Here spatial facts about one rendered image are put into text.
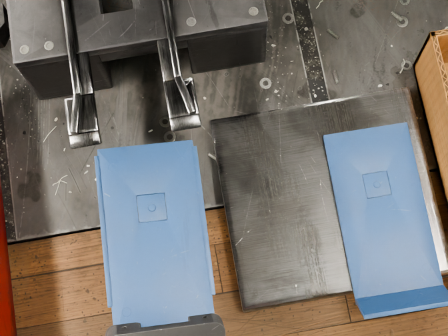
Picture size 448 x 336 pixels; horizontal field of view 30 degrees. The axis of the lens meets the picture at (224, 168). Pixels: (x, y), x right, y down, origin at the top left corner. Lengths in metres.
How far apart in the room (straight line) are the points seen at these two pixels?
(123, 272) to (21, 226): 0.15
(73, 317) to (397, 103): 0.32
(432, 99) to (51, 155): 0.32
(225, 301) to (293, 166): 0.12
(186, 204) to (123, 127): 0.15
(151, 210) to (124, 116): 0.15
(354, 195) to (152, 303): 0.20
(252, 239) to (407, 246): 0.12
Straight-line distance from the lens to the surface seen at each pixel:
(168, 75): 0.64
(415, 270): 0.68
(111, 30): 0.66
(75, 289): 0.70
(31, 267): 0.71
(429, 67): 0.70
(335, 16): 0.76
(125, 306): 0.59
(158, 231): 0.60
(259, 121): 0.70
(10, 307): 0.70
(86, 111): 0.64
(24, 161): 0.73
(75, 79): 0.65
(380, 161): 0.69
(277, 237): 0.67
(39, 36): 0.67
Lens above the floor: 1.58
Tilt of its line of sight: 75 degrees down
